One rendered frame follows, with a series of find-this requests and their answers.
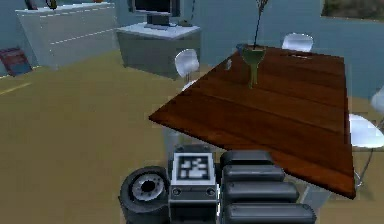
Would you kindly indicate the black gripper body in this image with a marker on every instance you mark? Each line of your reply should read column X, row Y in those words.
column 145, row 191

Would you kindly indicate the white chair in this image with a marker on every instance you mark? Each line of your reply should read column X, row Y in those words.
column 186, row 63
column 365, row 133
column 378, row 101
column 297, row 42

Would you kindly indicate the grey television stand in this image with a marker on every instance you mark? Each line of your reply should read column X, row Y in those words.
column 156, row 50

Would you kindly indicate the brown wooden dining table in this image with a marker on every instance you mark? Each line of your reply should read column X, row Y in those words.
column 273, row 113

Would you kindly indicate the small clear glass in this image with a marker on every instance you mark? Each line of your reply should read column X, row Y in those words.
column 228, row 64

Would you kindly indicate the green vase with twigs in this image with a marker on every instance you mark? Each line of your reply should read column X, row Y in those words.
column 254, row 60

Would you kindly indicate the small grey object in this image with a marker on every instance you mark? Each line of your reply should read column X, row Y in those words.
column 185, row 23

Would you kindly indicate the white chest of drawers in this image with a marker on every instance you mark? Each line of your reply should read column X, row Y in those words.
column 66, row 33

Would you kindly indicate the black television set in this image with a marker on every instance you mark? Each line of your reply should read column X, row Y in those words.
column 156, row 10

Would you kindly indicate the framed picture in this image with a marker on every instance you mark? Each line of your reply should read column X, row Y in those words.
column 353, row 9

